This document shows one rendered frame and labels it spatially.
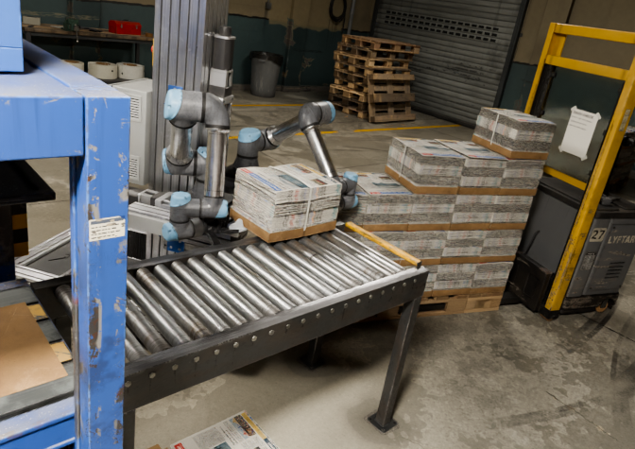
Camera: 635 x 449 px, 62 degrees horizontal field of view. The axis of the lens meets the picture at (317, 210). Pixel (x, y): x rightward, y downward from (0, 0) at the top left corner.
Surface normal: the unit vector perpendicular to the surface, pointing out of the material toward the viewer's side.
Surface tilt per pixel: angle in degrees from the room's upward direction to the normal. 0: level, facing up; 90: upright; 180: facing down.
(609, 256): 90
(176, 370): 90
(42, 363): 0
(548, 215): 90
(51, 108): 90
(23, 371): 0
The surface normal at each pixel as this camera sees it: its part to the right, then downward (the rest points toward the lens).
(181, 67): -0.24, 0.32
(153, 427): 0.15, -0.92
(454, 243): 0.34, 0.39
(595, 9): -0.74, 0.14
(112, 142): 0.65, 0.36
